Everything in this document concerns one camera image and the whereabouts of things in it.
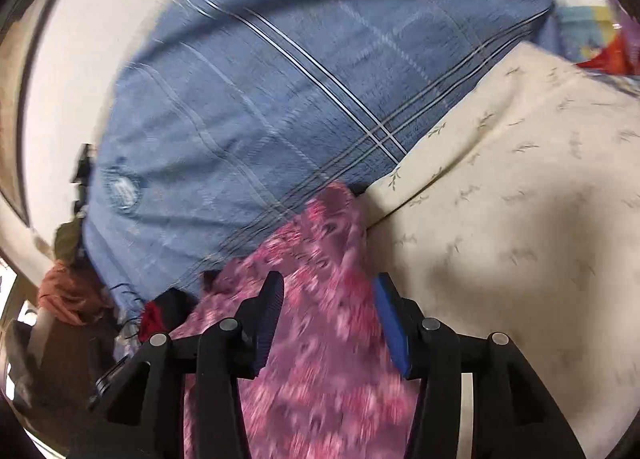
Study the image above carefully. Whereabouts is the olive green cloth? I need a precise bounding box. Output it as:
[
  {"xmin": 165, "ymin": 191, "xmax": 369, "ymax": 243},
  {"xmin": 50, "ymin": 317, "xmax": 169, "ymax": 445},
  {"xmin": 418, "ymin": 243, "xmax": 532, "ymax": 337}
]
[{"xmin": 52, "ymin": 219, "xmax": 93, "ymax": 266}]

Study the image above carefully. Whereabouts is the lattice window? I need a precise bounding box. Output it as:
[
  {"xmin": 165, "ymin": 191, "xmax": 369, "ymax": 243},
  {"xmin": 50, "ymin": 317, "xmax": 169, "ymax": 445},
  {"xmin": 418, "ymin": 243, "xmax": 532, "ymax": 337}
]
[{"xmin": 0, "ymin": 259, "xmax": 31, "ymax": 340}]

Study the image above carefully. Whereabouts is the red and black garment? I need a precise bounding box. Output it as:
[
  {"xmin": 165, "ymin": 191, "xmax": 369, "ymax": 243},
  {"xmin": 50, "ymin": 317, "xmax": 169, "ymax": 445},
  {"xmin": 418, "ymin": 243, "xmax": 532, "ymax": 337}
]
[{"xmin": 137, "ymin": 286, "xmax": 201, "ymax": 346}]

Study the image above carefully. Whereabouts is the brown wooden furniture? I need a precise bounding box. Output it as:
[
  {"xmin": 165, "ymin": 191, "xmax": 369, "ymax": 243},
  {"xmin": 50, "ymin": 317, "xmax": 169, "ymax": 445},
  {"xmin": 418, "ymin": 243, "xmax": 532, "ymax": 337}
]
[{"xmin": 10, "ymin": 309, "xmax": 128, "ymax": 422}]

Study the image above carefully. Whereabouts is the cream leaf print bedsheet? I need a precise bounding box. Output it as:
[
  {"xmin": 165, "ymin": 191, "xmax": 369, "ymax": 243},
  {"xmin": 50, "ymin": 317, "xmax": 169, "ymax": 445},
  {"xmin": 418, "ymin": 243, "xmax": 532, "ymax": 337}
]
[{"xmin": 360, "ymin": 42, "xmax": 640, "ymax": 459}]

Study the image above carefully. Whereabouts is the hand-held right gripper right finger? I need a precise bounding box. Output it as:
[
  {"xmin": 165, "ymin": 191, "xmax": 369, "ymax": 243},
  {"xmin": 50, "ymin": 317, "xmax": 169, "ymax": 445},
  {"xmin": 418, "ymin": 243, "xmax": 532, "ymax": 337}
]
[{"xmin": 372, "ymin": 273, "xmax": 588, "ymax": 459}]

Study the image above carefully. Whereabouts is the colourful plastic packet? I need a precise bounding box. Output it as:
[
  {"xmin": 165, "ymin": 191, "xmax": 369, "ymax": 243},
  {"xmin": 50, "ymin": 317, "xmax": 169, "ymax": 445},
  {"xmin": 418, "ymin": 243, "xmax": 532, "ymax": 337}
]
[{"xmin": 542, "ymin": 0, "xmax": 640, "ymax": 75}]

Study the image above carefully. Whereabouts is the pink floral small garment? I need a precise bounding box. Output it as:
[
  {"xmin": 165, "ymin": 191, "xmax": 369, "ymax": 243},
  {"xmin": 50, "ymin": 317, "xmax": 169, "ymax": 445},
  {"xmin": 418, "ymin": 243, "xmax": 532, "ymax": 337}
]
[{"xmin": 170, "ymin": 182, "xmax": 426, "ymax": 459}]

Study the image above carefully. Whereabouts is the blue plaid blanket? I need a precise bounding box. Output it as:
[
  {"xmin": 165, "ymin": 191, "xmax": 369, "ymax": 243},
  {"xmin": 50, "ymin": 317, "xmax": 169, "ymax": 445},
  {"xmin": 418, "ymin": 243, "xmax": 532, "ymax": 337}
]
[{"xmin": 82, "ymin": 0, "xmax": 566, "ymax": 312}]

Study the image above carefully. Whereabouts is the orange cloth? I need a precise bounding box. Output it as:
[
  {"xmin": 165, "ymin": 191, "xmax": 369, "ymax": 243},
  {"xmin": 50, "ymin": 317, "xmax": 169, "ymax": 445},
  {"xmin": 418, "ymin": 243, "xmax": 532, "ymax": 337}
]
[{"xmin": 37, "ymin": 259, "xmax": 115, "ymax": 326}]

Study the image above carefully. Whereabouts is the black object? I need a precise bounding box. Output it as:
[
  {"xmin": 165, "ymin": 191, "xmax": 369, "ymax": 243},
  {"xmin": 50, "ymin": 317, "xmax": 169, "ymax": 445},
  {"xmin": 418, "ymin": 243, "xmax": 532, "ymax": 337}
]
[{"xmin": 70, "ymin": 143, "xmax": 99, "ymax": 215}]

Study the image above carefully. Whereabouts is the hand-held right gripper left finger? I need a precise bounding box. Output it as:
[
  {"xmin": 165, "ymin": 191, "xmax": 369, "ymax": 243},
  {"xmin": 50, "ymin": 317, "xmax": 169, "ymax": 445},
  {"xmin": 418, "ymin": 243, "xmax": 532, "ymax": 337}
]
[{"xmin": 65, "ymin": 270, "xmax": 286, "ymax": 459}]

